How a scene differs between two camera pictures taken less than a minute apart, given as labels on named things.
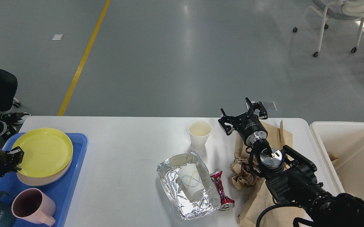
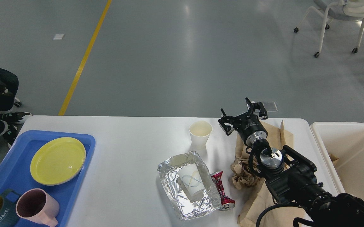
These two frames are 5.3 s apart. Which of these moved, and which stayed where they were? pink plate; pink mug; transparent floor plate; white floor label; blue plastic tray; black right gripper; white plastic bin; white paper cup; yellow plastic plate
Moved: yellow plastic plate; pink plate; blue plastic tray
Stayed: transparent floor plate; white floor label; white plastic bin; pink mug; white paper cup; black right gripper
